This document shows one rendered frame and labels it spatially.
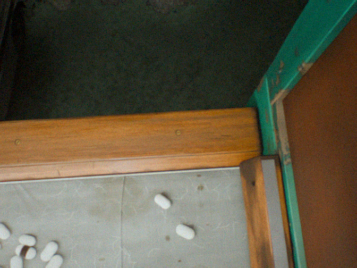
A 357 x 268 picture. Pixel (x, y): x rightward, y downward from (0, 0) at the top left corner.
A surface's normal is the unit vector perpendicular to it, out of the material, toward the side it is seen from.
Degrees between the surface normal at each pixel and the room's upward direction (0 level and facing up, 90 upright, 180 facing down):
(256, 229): 67
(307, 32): 90
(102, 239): 0
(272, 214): 0
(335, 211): 90
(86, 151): 0
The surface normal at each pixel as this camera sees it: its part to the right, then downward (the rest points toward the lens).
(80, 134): 0.03, -0.25
